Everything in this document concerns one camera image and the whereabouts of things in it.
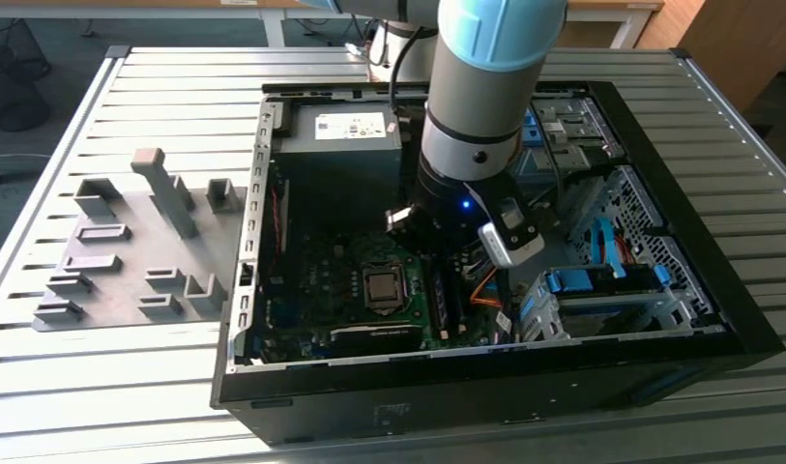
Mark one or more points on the blue RAM stick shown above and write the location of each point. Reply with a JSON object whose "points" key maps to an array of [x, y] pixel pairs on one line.
{"points": [[440, 304]]}

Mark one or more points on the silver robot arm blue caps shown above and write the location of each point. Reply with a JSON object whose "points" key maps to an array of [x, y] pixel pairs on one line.
{"points": [[484, 87]]}

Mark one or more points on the blue plastic drive carrier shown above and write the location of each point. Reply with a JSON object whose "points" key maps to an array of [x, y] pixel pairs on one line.
{"points": [[532, 135]]}

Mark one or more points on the silver CPU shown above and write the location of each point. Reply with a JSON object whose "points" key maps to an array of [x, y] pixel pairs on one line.
{"points": [[383, 285]]}

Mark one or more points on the grey metal drive cage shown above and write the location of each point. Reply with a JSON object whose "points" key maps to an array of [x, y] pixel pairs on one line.
{"points": [[573, 154], [619, 302]]}

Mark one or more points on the grey power supply unit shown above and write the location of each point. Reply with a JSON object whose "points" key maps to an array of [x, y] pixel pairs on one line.
{"points": [[348, 145]]}

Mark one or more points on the blue carrier with black disk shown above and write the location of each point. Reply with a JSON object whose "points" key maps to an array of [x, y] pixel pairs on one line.
{"points": [[567, 281]]}

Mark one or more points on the green motherboard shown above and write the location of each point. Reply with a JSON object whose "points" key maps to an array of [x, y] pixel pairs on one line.
{"points": [[316, 290]]}

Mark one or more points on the black graphics card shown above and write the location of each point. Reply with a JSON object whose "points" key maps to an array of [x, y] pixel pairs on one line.
{"points": [[377, 340]]}

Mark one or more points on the black PC case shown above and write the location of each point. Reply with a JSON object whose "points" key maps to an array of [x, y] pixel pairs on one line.
{"points": [[432, 401]]}

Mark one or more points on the grey plastic parts rack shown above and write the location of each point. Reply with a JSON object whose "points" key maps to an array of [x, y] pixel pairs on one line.
{"points": [[134, 241]]}

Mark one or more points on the brown wooden cabinet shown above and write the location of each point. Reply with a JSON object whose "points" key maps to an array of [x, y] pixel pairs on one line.
{"points": [[741, 48]]}

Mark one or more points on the black mesh wastebasket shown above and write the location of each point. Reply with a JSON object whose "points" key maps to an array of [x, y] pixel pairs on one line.
{"points": [[12, 96]]}

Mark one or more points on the white frame desk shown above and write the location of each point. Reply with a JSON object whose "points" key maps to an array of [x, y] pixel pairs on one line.
{"points": [[632, 29]]}

